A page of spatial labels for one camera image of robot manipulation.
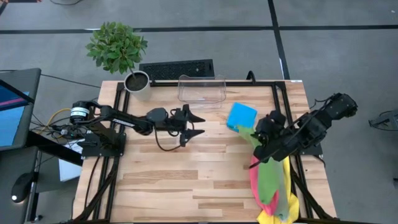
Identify blue microfiber towel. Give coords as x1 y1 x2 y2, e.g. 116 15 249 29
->
226 102 258 133

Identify monitor with blue screen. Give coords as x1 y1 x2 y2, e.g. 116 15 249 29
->
0 79 35 149

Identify white paper sheet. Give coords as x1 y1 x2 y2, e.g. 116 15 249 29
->
58 139 83 182

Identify clear plastic bin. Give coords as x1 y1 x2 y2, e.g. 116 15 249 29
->
177 74 227 110

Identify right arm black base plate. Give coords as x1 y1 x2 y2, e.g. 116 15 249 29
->
295 144 324 157

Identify black computer mouse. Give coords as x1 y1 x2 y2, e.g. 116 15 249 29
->
11 172 34 203

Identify yellow cable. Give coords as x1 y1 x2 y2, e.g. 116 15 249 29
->
46 108 73 131

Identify black aluminium table frame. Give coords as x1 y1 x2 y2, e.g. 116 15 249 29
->
67 79 340 224

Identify tangled black floor cables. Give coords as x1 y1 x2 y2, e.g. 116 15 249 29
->
30 97 99 141

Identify thin black floor cable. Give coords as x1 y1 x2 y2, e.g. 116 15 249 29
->
40 73 102 89

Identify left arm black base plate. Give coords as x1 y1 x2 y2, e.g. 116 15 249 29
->
81 132 127 157

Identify pink microfiber towel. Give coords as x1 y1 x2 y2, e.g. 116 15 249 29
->
249 155 280 217

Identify pale green microfiber towel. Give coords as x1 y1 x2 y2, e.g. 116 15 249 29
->
278 160 290 222

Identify black keyboard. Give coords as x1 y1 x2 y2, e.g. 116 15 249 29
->
139 58 215 81

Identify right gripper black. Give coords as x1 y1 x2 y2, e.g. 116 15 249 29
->
248 110 301 170

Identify green plant in white pot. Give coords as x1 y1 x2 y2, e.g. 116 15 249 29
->
86 21 152 102

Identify yellow microfiber towel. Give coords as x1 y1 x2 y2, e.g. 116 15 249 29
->
256 157 300 224

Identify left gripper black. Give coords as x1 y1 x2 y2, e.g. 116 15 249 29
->
167 104 206 147

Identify grey desk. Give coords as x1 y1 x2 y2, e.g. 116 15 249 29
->
0 67 83 224

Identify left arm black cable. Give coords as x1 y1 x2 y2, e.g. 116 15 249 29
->
154 123 184 152

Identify black floor stand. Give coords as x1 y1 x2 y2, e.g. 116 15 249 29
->
369 109 398 131

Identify bright green microfiber towel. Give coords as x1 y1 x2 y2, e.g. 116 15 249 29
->
238 125 280 205

